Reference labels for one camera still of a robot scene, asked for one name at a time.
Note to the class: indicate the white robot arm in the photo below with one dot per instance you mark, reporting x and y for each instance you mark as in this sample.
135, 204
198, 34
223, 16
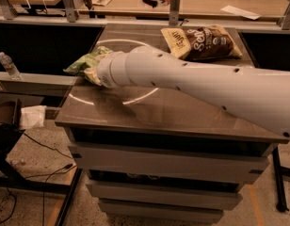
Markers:
259, 96

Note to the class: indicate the clear plastic water bottle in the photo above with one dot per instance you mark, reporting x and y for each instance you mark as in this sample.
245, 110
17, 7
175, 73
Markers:
10, 67

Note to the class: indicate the grey drawer cabinet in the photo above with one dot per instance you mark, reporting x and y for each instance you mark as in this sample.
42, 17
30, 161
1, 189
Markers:
161, 153

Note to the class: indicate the white crumpled cloth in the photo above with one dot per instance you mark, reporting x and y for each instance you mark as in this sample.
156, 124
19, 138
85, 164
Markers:
32, 117

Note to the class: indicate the brown chip bag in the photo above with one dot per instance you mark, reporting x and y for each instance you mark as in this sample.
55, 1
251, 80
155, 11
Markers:
200, 43

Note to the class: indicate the green jalapeno chip bag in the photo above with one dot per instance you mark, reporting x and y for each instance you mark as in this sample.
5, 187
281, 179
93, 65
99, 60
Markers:
86, 65

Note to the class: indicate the wooden back desk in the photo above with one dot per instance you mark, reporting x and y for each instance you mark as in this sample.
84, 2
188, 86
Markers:
270, 10

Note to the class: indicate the white paper sheet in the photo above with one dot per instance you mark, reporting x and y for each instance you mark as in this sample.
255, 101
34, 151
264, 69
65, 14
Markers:
241, 12

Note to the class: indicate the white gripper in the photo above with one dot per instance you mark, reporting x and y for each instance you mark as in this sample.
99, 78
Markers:
104, 72

